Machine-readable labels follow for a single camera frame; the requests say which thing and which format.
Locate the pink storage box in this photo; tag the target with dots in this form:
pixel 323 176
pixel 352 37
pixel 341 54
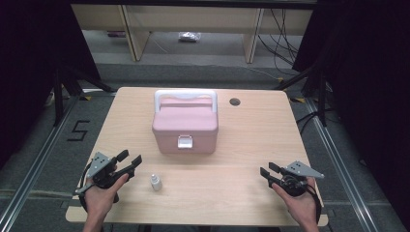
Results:
pixel 185 124

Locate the metal floor rail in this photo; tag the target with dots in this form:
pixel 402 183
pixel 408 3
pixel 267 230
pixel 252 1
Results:
pixel 341 167
pixel 35 167

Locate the small white bottle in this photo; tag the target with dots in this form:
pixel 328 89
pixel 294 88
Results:
pixel 156 183

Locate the person's left hand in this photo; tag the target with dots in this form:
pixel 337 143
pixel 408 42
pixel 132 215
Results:
pixel 100 199

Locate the black metal stand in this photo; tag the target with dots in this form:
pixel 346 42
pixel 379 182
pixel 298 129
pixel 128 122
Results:
pixel 321 96
pixel 59 96

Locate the black curtain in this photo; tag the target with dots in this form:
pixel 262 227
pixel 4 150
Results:
pixel 370 80
pixel 29 64

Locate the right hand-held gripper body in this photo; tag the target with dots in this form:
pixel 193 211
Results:
pixel 295 180

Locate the clear plastic bag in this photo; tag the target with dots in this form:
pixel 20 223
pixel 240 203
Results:
pixel 189 36

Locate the person's right hand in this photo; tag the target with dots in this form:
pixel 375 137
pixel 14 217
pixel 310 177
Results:
pixel 299 206

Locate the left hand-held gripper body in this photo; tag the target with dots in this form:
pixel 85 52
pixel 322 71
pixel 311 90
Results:
pixel 103 174

